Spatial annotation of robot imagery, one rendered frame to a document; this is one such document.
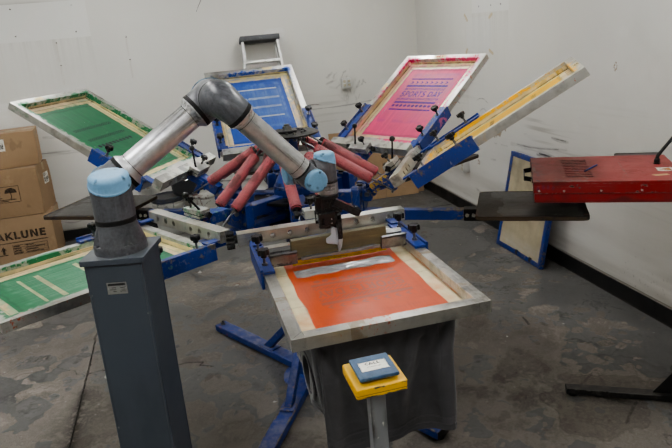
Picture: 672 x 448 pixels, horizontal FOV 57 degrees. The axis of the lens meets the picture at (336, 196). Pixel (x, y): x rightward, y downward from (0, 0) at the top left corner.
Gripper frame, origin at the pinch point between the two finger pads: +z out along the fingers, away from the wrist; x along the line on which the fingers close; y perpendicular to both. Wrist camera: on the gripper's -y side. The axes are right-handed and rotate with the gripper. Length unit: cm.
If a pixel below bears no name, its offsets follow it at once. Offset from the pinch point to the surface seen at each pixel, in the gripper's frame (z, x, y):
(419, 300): 5.4, 45.0, -12.6
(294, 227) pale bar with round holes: -2.8, -21.5, 12.2
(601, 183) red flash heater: -7, 4, -107
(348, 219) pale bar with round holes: -2.2, -21.5, -9.8
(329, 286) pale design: 5.1, 22.5, 10.0
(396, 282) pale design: 5.4, 29.1, -11.0
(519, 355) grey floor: 102, -60, -107
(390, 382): 5, 84, 11
